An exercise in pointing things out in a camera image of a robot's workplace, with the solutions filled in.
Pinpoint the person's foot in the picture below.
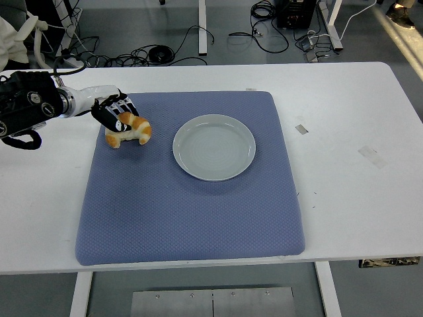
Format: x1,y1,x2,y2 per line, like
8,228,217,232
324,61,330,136
385,2,416,30

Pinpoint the camouflage patterned strip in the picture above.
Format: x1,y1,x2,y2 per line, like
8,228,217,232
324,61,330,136
359,256,421,269

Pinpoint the coiled black cable with disc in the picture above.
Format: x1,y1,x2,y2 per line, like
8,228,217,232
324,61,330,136
130,44,176,67

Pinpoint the white cloth bundle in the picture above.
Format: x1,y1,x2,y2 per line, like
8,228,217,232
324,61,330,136
0,15,30,69

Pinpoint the black equipment box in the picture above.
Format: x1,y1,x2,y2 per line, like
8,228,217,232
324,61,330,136
276,0,318,29

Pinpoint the black floor cable loop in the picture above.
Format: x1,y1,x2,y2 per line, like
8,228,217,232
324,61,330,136
227,0,290,53

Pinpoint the grey metal plate with screws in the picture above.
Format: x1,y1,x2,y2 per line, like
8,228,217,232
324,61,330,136
130,287,296,317

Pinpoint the large clear tape piece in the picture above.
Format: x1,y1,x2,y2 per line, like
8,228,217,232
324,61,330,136
357,145,388,170

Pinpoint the white desk leg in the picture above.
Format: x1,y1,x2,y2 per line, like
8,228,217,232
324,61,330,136
197,0,208,55
319,0,344,52

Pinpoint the golden croissant bread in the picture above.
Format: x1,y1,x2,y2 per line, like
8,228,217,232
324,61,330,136
104,111,153,149

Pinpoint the blue quilted mat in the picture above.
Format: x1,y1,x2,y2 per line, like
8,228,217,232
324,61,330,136
75,91,305,267

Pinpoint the round grey plate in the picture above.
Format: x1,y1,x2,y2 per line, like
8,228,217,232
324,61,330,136
173,114,257,182

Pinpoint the white floor cable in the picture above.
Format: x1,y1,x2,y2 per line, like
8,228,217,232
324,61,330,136
307,2,377,38

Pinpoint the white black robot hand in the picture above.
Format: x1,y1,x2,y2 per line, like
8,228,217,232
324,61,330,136
72,85,141,133

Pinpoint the grey power adapter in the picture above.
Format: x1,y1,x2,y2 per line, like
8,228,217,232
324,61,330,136
296,36,317,52

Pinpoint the white table leg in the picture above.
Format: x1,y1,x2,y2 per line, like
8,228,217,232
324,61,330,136
68,271,95,317
313,261,343,317

